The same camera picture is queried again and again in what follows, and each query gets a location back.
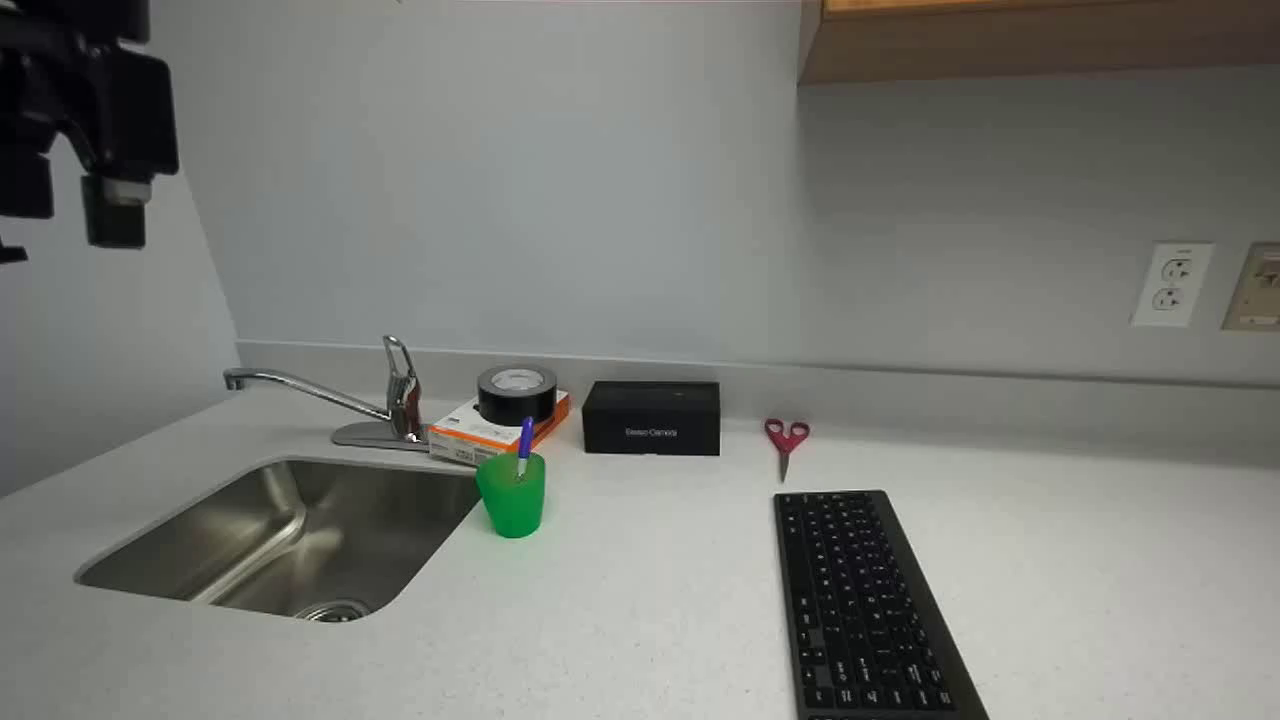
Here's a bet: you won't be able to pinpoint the dark robot gripper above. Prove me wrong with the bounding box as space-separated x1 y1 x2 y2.
0 0 183 257

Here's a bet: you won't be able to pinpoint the green plastic cup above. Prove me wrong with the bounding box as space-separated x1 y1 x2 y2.
473 446 550 543

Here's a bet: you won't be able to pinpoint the chrome sink faucet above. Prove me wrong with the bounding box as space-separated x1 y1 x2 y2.
221 332 479 467

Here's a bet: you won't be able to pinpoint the stainless steel sink basin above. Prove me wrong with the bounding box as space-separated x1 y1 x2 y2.
73 457 482 627

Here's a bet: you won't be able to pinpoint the orange and white box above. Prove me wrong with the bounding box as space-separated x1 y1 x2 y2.
430 389 576 458

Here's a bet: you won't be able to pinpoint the black rectangular box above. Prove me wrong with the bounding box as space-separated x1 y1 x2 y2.
580 374 722 458

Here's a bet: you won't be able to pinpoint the black computer keyboard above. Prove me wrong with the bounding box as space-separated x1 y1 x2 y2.
768 486 992 720

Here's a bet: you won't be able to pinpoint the black duct tape roll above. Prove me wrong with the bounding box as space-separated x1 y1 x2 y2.
473 358 561 427

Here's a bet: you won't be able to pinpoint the red handled scissors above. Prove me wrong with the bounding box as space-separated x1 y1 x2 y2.
759 414 817 482

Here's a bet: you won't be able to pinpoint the wooden wall cabinet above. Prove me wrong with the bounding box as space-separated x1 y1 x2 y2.
794 0 1280 86

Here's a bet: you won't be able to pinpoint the white wall power outlet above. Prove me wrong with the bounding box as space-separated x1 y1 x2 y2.
1126 238 1221 332

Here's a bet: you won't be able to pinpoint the beige wall plate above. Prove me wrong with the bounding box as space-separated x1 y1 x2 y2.
1221 237 1280 335

